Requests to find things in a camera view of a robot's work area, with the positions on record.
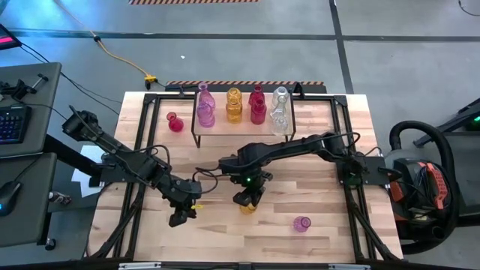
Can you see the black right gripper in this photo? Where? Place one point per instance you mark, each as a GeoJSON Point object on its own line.
{"type": "Point", "coordinates": [249, 187]}

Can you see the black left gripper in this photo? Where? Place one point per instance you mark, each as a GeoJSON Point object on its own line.
{"type": "Point", "coordinates": [182, 212]}

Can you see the ribbed yellow glass vase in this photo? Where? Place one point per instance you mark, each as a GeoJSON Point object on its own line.
{"type": "Point", "coordinates": [248, 210]}

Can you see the small pink glass vase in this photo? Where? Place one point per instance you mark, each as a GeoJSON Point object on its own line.
{"type": "Point", "coordinates": [302, 224]}

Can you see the squat clear glass vase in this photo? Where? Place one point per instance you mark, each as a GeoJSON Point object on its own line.
{"type": "Point", "coordinates": [279, 126]}

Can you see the tall red glass vase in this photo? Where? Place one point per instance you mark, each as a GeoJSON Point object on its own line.
{"type": "Point", "coordinates": [258, 114]}

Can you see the embossed yellow glass vase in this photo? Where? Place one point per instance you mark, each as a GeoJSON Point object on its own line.
{"type": "Point", "coordinates": [234, 113]}

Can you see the slender clear glass vase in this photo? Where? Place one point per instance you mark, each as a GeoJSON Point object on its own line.
{"type": "Point", "coordinates": [279, 112]}

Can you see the small red glass vase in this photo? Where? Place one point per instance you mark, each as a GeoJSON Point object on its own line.
{"type": "Point", "coordinates": [175, 123]}

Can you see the wide red ribbed glass vase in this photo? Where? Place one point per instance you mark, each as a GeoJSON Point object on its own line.
{"type": "Point", "coordinates": [257, 94]}

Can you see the clear ribbed glass vase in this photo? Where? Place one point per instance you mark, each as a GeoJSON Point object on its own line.
{"type": "Point", "coordinates": [280, 95]}

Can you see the tall pink glass vase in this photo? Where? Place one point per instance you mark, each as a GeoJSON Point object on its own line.
{"type": "Point", "coordinates": [205, 97]}

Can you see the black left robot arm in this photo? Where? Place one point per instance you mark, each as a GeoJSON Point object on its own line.
{"type": "Point", "coordinates": [112, 150]}

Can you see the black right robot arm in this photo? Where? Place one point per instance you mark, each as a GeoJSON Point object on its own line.
{"type": "Point", "coordinates": [292, 148]}

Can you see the yellow tag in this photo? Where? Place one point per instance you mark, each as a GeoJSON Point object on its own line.
{"type": "Point", "coordinates": [197, 206]}

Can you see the white paper sheet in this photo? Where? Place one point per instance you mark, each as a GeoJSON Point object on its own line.
{"type": "Point", "coordinates": [84, 180]}

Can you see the hazard striped black floor mat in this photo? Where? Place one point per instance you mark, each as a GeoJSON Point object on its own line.
{"type": "Point", "coordinates": [307, 89]}

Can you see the small dark bottle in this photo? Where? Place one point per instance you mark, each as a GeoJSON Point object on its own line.
{"type": "Point", "coordinates": [60, 198]}

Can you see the grey desk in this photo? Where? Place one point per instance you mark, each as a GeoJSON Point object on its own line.
{"type": "Point", "coordinates": [30, 225]}
{"type": "Point", "coordinates": [41, 112]}

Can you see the black computer mouse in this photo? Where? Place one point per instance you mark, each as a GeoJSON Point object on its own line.
{"type": "Point", "coordinates": [8, 197]}

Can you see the orange and black tool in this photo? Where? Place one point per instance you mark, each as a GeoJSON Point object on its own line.
{"type": "Point", "coordinates": [438, 183]}

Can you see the black keyboard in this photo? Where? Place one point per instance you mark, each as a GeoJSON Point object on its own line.
{"type": "Point", "coordinates": [13, 125]}

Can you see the black clamp tool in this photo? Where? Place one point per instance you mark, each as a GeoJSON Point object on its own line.
{"type": "Point", "coordinates": [18, 90]}

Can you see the black box with green light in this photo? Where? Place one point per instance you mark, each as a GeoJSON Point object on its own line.
{"type": "Point", "coordinates": [473, 120]}

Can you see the silver aluminium bracket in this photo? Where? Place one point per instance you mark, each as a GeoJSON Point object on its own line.
{"type": "Point", "coordinates": [348, 267]}
{"type": "Point", "coordinates": [138, 266]}

